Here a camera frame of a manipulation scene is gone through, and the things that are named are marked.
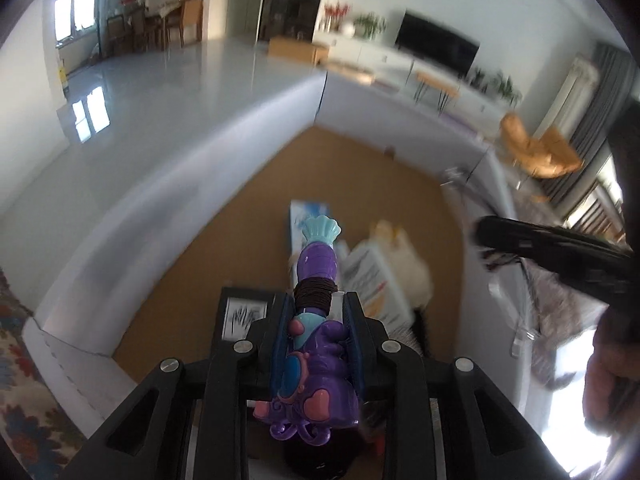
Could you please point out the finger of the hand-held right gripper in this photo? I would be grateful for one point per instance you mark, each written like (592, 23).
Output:
(540, 250)

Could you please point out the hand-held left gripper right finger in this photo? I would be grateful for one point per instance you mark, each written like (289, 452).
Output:
(353, 340)

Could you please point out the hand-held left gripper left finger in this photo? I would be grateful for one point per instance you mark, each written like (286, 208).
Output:
(281, 340)

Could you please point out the purple toy with teal tip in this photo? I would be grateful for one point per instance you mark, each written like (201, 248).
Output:
(320, 360)

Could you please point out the white bottle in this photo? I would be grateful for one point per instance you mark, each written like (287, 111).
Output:
(375, 285)

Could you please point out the white knitted cloth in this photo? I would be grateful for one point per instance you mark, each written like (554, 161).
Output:
(405, 260)

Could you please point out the large white storage box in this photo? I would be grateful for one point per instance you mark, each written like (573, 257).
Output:
(200, 160)

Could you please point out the person's right hand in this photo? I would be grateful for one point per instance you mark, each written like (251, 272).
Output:
(615, 380)

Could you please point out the black box with hand drawing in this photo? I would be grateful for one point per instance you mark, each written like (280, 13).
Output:
(245, 315)

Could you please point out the orange lounge chair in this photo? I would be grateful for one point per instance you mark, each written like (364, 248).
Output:
(530, 152)

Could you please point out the light blue flat box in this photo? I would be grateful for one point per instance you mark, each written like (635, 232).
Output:
(307, 220)

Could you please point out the grey curtain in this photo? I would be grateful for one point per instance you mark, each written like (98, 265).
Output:
(595, 125)

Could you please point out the white standing air conditioner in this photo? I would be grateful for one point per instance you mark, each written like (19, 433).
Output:
(570, 95)

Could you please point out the large potted plant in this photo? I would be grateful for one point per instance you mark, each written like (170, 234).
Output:
(506, 90)

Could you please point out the small potted plant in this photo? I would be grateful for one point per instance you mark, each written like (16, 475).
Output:
(478, 77)

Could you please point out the wooden bench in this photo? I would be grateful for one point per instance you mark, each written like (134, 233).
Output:
(437, 82)

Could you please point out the black television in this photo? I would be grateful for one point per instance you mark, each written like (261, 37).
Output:
(435, 42)

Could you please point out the patterned floor rug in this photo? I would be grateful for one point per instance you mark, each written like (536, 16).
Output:
(30, 400)

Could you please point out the white television cabinet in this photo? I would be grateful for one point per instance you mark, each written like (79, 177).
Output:
(360, 52)

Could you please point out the leafy potted plant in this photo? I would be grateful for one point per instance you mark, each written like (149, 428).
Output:
(370, 25)

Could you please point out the round white vase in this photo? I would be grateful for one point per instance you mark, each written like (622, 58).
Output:
(348, 30)

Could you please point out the red flowers in vase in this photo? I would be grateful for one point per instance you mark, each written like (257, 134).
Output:
(337, 12)

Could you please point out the wooden dining table set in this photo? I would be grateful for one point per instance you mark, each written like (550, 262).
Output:
(170, 20)

